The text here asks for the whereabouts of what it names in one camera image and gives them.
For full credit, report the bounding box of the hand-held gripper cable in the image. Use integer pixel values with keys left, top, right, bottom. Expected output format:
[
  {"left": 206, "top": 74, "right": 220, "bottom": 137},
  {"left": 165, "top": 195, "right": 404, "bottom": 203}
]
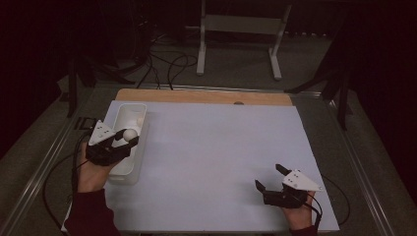
[
  {"left": 41, "top": 131, "right": 90, "bottom": 231},
  {"left": 305, "top": 175, "right": 351, "bottom": 229}
]

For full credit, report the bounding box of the left hand-held gripper cable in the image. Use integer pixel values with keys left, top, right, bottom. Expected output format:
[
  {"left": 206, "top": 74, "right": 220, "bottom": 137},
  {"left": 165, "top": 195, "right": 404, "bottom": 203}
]
[{"left": 41, "top": 131, "right": 90, "bottom": 231}]

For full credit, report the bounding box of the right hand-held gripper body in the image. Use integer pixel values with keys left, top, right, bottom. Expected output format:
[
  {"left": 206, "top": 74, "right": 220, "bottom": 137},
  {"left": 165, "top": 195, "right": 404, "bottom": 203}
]
[{"left": 263, "top": 169, "right": 324, "bottom": 209}]

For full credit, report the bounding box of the person's right hand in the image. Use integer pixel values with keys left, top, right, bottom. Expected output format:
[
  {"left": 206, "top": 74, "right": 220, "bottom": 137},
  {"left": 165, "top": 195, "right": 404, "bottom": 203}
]
[{"left": 281, "top": 190, "right": 319, "bottom": 231}]

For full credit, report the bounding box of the aluminium floor rail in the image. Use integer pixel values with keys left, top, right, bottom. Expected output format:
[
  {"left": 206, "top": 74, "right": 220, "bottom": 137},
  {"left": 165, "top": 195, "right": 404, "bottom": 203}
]
[
  {"left": 323, "top": 94, "right": 396, "bottom": 236},
  {"left": 0, "top": 86, "right": 99, "bottom": 236}
]

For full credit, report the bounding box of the right hand-held gripper cable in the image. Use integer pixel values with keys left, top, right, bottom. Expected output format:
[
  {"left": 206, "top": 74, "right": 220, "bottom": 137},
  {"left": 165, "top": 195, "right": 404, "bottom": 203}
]
[{"left": 305, "top": 175, "right": 351, "bottom": 229}]

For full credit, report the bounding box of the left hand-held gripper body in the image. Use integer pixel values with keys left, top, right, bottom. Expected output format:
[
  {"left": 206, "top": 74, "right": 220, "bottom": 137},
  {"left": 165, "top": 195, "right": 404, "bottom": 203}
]
[{"left": 86, "top": 119, "right": 134, "bottom": 167}]

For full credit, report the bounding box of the white metal stand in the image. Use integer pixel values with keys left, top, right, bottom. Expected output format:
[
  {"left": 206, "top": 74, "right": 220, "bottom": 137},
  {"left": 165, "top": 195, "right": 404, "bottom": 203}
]
[{"left": 185, "top": 0, "right": 293, "bottom": 82}]

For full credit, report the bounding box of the black tripod stand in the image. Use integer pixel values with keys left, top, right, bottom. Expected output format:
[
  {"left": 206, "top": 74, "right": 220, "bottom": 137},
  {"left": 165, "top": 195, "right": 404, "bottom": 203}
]
[
  {"left": 284, "top": 58, "right": 353, "bottom": 132},
  {"left": 58, "top": 48, "right": 136, "bottom": 119}
]

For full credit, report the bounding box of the black floor cable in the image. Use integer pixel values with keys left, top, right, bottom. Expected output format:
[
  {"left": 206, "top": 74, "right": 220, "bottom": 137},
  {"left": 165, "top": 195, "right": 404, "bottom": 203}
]
[
  {"left": 166, "top": 53, "right": 199, "bottom": 91},
  {"left": 136, "top": 48, "right": 162, "bottom": 90}
]

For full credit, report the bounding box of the white plastic bin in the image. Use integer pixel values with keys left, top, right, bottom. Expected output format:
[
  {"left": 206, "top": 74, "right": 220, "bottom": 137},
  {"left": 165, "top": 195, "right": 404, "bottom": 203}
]
[{"left": 104, "top": 102, "right": 149, "bottom": 186}]

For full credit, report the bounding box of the white table mat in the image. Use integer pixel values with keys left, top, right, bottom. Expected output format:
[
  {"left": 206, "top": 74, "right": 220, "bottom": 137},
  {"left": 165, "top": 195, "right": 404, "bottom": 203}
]
[{"left": 61, "top": 99, "right": 340, "bottom": 234}]

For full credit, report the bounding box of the person's left hand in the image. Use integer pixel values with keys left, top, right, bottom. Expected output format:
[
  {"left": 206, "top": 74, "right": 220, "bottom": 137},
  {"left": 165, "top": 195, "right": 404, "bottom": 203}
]
[{"left": 77, "top": 142, "right": 121, "bottom": 194}]

